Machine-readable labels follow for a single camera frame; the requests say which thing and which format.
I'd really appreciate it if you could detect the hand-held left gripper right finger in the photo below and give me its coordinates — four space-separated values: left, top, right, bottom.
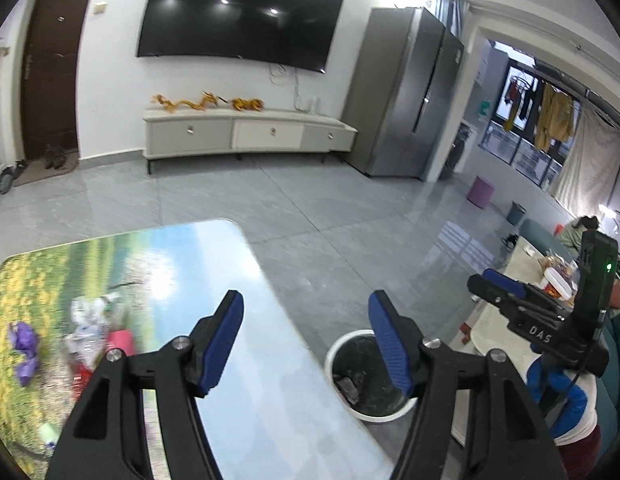
367 290 565 480

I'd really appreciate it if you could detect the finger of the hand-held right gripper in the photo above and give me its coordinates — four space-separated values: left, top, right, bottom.
466 274 528 322
482 268 573 313

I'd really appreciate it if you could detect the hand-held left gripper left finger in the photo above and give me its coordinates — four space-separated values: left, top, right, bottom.
45 289 245 480

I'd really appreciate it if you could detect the white bin with black liner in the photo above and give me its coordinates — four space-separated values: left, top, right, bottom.
324 329 421 423

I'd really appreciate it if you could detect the purple plastic bag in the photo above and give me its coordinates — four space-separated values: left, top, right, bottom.
7 321 41 387

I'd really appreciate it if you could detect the person's right forearm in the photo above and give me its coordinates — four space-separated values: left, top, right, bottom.
557 425 604 480

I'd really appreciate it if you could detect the person's right hand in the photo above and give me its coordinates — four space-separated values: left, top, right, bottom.
526 352 599 445

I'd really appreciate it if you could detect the beige coffee table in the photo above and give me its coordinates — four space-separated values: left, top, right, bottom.
450 240 580 447

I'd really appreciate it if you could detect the teal sofa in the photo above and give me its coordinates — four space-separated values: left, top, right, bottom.
520 219 576 262

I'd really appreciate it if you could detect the purple stool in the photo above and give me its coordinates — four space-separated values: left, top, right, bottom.
467 176 495 209

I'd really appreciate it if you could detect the pink packet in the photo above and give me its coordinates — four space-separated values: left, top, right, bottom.
106 329 137 361

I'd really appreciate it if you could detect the clear crumpled plastic wrapper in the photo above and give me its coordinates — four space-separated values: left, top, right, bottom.
65 296 126 361

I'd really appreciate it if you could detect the white hanging sheet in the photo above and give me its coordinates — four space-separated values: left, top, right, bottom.
550 105 620 216

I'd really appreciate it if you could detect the red wrapper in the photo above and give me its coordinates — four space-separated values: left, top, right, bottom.
72 362 97 387

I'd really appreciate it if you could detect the yellow hanging coat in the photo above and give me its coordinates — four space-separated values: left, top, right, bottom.
534 82 575 152

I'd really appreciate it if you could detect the grey double-door refrigerator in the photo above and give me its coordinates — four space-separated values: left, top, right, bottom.
344 6 465 181

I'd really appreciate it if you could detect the white low television cabinet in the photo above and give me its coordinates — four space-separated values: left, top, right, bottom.
142 107 358 175

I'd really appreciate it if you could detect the golden dragon ornament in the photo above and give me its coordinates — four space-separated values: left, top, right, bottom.
150 91 227 114

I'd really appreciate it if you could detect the brown doormat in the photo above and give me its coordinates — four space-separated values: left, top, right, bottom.
15 157 80 187

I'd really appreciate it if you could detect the pair of brown shoes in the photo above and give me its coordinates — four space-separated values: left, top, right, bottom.
44 144 67 170

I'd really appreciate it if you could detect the dark brown entrance door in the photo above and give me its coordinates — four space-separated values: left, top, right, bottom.
21 0 102 161

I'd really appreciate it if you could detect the black wall television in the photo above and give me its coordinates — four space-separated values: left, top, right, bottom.
136 0 347 75

